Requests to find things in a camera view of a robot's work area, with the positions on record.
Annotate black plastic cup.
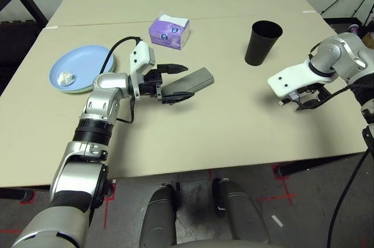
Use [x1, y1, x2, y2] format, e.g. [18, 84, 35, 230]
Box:
[244, 20, 283, 67]

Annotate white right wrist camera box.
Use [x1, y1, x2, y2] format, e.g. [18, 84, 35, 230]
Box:
[267, 60, 338, 107]

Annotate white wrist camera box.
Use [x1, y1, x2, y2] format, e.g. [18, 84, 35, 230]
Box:
[129, 40, 157, 99]
[267, 60, 338, 107]

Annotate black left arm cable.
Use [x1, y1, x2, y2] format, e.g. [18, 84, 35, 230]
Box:
[99, 36, 144, 125]

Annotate black foam floor mat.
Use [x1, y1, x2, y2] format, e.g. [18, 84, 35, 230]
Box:
[0, 19, 44, 97]

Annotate grey glasses case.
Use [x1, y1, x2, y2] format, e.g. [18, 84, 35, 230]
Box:
[162, 67, 215, 99]

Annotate grey robot right leg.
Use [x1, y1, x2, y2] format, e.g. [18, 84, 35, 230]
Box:
[212, 177, 271, 244]

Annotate grey robot leg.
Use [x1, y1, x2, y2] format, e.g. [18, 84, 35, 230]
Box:
[212, 177, 271, 244]
[139, 185, 179, 247]

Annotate purple tissue pack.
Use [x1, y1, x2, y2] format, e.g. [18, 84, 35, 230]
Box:
[148, 12, 191, 50]

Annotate grey robot left leg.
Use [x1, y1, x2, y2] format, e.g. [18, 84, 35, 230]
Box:
[139, 185, 179, 247]

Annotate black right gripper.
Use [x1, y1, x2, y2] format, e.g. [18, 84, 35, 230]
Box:
[296, 82, 333, 112]

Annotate black table base bar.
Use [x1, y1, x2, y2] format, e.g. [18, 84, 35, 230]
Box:
[276, 153, 369, 175]
[0, 188, 34, 202]

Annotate green plastic plate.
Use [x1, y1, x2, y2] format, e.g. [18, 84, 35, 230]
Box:
[58, 54, 117, 94]

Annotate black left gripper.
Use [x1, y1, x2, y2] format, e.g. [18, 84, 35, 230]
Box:
[137, 63, 195, 106]

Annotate white tissue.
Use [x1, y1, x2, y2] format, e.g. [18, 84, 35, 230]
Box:
[57, 71, 76, 87]

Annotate blue plastic plate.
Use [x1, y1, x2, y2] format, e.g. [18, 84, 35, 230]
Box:
[49, 44, 115, 92]

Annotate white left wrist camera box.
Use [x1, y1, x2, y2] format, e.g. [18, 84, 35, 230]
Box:
[129, 40, 157, 99]

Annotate wooden side table black frame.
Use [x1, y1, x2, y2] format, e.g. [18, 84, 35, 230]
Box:
[0, 0, 49, 28]

